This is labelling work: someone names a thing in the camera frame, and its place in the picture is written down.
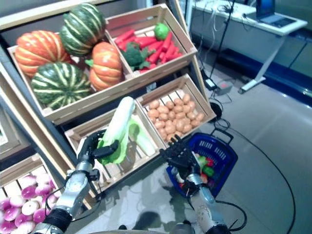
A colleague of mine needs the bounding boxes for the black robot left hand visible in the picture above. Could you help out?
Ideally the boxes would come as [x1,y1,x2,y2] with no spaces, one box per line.
[78,131,120,164]

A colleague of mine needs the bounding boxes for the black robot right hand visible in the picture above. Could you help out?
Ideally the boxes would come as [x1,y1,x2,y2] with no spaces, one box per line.
[159,135,200,175]

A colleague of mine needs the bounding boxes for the napa cabbage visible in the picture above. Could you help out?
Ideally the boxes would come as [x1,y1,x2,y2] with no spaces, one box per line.
[128,118,156,156]
[97,96,137,166]

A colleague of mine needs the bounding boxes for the blue plastic shopping basket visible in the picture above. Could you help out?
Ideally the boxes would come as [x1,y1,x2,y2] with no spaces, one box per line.
[165,129,239,199]

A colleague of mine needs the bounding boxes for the small green bell pepper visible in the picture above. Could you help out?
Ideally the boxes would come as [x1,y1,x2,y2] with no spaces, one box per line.
[201,165,215,177]

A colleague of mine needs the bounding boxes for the wide wooden produce crate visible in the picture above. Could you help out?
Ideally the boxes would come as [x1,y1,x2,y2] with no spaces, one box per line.
[6,34,137,125]

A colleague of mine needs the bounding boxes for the green striped pumpkin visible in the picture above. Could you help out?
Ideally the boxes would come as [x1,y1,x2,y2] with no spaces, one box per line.
[31,62,93,111]
[59,2,107,58]

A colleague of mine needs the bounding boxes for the wooden vegetable display rack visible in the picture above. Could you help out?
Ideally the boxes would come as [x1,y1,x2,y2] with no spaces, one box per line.
[0,0,217,213]
[0,97,49,234]

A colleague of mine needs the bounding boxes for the grey box with red top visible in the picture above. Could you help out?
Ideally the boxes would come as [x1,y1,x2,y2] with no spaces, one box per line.
[216,81,232,96]

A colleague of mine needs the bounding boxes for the small orange pumpkin green stem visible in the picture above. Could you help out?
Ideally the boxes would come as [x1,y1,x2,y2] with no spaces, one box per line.
[85,41,124,92]

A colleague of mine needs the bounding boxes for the red carrot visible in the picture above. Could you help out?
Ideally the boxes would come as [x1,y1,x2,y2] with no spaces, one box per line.
[134,36,157,48]
[115,29,135,45]
[165,52,183,61]
[117,36,137,51]
[161,31,173,53]
[147,41,164,63]

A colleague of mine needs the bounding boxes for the dark green broccoli head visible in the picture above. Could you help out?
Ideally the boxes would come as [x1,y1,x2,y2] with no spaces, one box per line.
[121,41,156,72]

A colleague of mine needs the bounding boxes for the large orange striped pumpkin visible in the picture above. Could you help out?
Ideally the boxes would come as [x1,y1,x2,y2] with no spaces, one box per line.
[14,30,73,78]

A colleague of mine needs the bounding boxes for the light green round vegetable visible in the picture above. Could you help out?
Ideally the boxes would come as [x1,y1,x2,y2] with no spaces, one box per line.
[154,23,170,41]

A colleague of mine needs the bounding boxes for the black tripod pole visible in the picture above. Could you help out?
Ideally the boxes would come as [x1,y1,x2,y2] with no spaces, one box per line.
[209,0,236,78]

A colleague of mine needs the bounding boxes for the white standing desk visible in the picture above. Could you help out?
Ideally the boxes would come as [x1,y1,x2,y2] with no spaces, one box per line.
[190,0,309,95]

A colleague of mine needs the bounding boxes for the open grey laptop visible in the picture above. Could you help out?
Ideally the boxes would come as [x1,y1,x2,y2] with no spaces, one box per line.
[255,0,297,28]

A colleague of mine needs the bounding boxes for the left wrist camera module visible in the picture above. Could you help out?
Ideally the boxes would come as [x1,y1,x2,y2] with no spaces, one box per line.
[88,169,101,181]

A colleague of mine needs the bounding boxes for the black coiled floor cables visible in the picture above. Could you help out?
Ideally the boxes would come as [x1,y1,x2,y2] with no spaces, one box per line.
[209,101,231,130]

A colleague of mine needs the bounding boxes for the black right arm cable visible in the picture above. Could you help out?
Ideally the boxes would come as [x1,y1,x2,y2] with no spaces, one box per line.
[214,199,248,232]

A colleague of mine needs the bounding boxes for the long black floor cable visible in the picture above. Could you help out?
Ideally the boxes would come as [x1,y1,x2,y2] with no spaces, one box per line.
[214,125,297,234]

